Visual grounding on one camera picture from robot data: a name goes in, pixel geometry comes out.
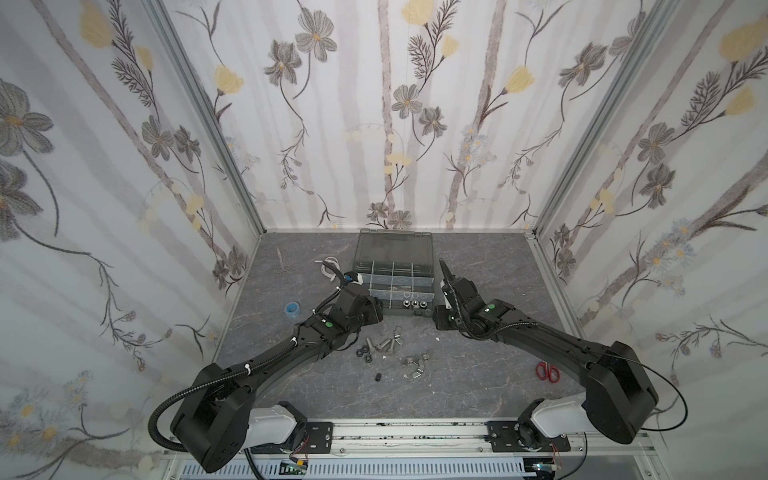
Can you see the red handled scissors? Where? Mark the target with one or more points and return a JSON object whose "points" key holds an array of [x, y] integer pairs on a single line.
{"points": [[547, 372]]}

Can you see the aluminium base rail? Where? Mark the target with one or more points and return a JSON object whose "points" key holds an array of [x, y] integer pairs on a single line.
{"points": [[447, 437]]}

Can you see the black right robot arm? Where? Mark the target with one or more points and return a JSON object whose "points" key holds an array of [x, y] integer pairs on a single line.
{"points": [[618, 396]]}

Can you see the green compartment organizer box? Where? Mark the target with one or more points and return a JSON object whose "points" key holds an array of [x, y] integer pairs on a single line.
{"points": [[398, 269]]}

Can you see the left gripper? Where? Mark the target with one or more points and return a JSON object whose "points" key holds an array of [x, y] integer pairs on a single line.
{"points": [[365, 303]]}

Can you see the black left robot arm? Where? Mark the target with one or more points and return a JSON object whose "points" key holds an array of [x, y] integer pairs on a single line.
{"points": [[217, 417]]}

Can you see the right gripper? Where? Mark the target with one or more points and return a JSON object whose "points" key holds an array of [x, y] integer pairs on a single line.
{"points": [[455, 294]]}

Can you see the pile of screws and nuts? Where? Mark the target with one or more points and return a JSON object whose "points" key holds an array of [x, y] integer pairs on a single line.
{"points": [[414, 365]]}

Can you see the white slotted cable duct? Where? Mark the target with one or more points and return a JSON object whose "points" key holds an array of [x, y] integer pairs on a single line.
{"points": [[397, 468]]}

